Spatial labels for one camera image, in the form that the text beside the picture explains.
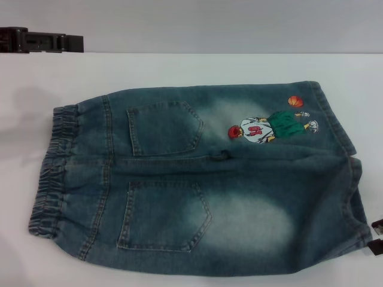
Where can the blue denim shorts with print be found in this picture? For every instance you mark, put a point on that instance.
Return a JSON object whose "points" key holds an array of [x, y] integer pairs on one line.
{"points": [[185, 191]]}

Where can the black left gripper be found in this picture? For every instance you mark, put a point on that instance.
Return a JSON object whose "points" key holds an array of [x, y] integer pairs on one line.
{"points": [[12, 40]]}

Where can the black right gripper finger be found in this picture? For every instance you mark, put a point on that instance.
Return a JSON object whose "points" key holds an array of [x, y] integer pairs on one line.
{"points": [[376, 248], [378, 228]]}

